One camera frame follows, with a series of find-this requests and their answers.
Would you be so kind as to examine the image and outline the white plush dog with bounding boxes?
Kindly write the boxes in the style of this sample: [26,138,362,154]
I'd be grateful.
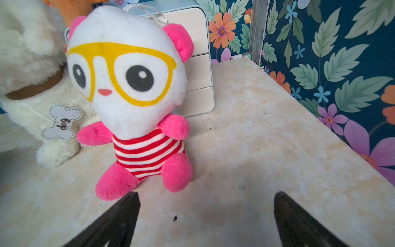
[1,1,97,167]

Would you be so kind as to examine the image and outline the orange plush monster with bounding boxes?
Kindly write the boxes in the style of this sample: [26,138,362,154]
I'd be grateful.
[42,0,108,27]

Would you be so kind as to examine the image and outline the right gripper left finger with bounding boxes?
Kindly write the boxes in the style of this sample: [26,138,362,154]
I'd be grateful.
[65,192,141,247]

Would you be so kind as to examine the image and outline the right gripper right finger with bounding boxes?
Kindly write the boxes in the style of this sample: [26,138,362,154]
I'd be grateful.
[274,191,347,247]

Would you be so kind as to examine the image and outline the pink white plush doll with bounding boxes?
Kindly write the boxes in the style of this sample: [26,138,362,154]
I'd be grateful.
[66,6,194,201]

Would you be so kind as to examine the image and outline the light blue cube box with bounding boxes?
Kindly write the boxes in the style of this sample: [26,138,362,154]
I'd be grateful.
[139,1,215,117]

